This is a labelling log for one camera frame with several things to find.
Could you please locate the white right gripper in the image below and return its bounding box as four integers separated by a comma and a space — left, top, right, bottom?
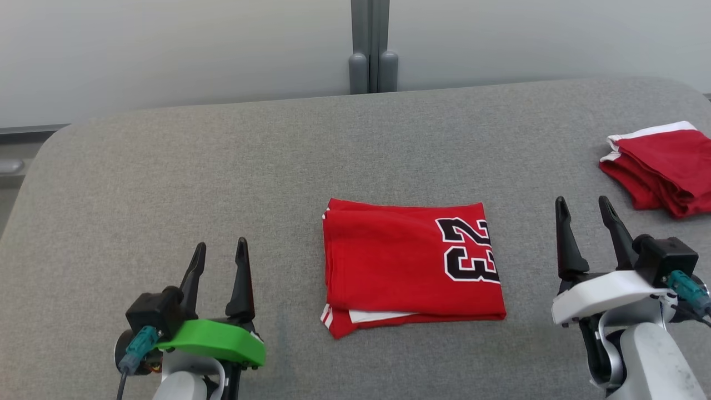
551, 195, 676, 328

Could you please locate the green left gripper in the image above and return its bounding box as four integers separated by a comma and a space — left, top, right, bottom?
155, 237, 267, 368

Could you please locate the red shorts white waistband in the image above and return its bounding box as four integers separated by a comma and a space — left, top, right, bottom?
599, 121, 711, 220

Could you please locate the red jersey shirt white trim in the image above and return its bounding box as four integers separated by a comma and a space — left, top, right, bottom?
321, 198, 507, 340

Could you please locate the black left cable teal plug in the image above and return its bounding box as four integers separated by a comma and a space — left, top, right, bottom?
116, 326, 160, 400

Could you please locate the black cable teal plug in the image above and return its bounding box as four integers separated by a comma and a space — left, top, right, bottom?
666, 270, 711, 328
116, 326, 160, 400

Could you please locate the black right cable teal plug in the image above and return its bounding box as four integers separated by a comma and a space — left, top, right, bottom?
666, 270, 711, 328

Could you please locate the dark grey wall rail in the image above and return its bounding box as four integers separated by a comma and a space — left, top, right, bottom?
0, 123, 71, 144

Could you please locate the grey wall partition post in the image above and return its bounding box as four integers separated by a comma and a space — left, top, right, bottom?
348, 0, 400, 94

